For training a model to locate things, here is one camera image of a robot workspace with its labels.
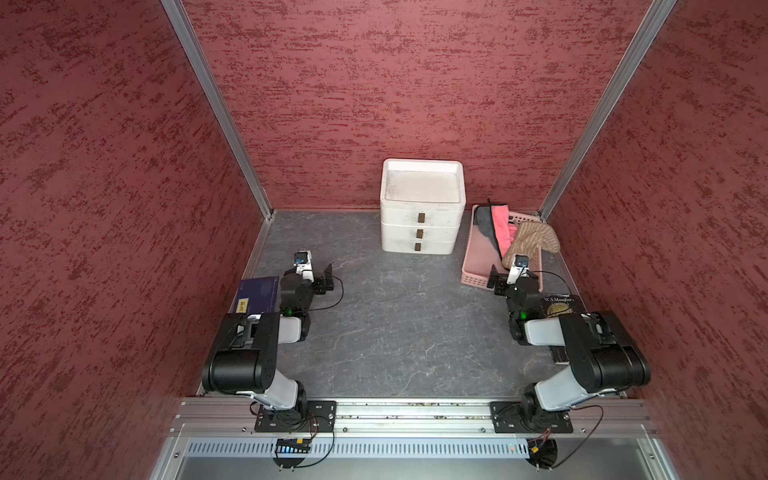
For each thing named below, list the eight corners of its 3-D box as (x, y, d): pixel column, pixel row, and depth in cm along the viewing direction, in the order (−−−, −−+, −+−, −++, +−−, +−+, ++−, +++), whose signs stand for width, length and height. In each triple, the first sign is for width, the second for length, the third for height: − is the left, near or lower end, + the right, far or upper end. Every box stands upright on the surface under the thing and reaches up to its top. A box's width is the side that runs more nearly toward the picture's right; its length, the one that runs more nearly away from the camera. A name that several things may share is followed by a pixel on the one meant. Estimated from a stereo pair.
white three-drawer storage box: (381, 256, 110) (379, 205, 89) (383, 211, 125) (381, 159, 104) (458, 256, 110) (473, 205, 89) (450, 212, 125) (461, 159, 104)
